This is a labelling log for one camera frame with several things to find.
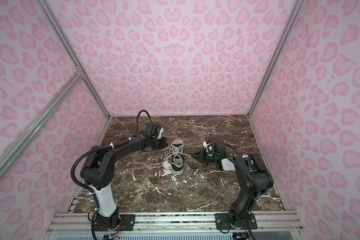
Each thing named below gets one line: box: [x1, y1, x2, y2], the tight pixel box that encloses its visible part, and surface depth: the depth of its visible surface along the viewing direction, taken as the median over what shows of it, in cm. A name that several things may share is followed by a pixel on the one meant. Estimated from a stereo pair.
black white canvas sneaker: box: [170, 139, 185, 176], surface depth 92 cm
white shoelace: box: [161, 145, 192, 167], surface depth 97 cm
